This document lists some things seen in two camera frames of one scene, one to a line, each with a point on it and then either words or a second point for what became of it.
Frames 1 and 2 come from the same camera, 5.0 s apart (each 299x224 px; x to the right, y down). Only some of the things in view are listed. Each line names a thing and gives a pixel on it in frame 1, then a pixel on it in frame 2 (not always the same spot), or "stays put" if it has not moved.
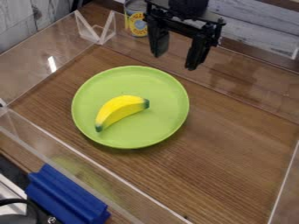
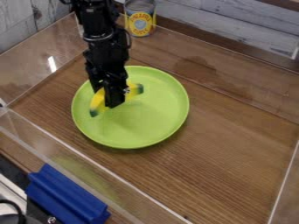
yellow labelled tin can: x=135 y=10 stays put
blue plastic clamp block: x=67 y=200 stays put
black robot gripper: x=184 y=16 → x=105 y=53
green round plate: x=145 y=128 stays put
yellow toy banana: x=116 y=108 → x=97 y=99
